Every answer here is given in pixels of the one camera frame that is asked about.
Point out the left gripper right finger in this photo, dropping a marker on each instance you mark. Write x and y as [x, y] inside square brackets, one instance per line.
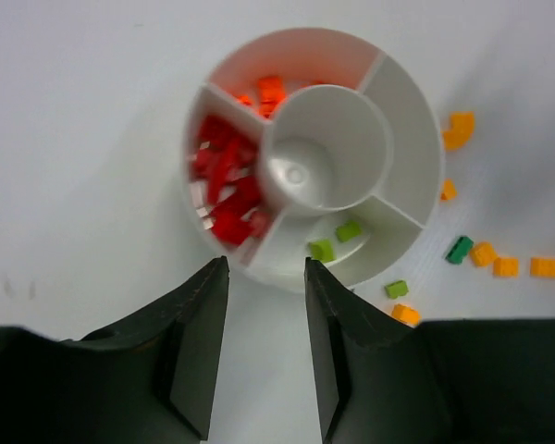
[460, 381]

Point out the white round divided container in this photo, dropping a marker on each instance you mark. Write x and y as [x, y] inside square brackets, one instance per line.
[354, 139]

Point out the yellow orange lego cluster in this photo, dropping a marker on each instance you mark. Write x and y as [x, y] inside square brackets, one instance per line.
[406, 314]

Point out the red legos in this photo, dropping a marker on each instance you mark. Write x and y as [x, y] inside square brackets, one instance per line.
[225, 160]

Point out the yellow orange lego group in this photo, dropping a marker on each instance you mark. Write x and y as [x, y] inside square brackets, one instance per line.
[483, 254]

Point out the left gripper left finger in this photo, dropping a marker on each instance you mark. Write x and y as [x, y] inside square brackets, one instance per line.
[150, 377]

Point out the lime lego beside cluster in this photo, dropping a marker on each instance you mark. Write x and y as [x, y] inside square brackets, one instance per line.
[396, 289]

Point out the small dark green lego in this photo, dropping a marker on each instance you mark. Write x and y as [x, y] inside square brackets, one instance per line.
[459, 250]

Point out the orange arch lego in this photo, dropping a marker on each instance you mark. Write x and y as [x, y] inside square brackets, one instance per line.
[460, 130]

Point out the orange legos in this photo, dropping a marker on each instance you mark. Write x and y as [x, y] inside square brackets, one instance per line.
[271, 92]

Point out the small yellow lego brick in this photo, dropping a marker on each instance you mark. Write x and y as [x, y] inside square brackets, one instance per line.
[448, 191]

